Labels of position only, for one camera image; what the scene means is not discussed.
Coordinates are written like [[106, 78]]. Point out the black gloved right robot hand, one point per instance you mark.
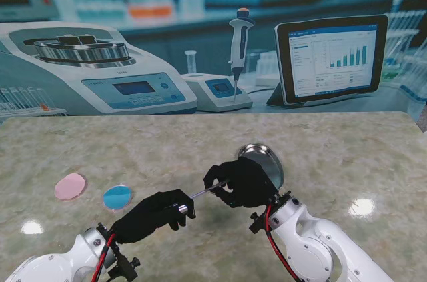
[[247, 182]]

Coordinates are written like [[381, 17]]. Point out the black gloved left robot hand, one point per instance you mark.
[[150, 217]]

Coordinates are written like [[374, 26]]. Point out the pink culture dish lid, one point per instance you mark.
[[70, 187]]

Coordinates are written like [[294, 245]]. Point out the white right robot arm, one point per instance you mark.
[[317, 245]]

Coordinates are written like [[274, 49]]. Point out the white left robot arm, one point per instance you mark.
[[66, 262]]

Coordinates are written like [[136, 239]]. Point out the kidney-shaped steel tray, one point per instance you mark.
[[272, 162]]

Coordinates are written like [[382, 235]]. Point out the printed laboratory backdrop banner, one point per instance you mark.
[[213, 28]]

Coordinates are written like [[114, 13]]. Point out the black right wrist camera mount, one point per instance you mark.
[[258, 223]]

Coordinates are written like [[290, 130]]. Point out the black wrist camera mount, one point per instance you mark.
[[125, 263], [258, 223]]

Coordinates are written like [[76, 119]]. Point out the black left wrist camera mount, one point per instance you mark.
[[125, 263]]

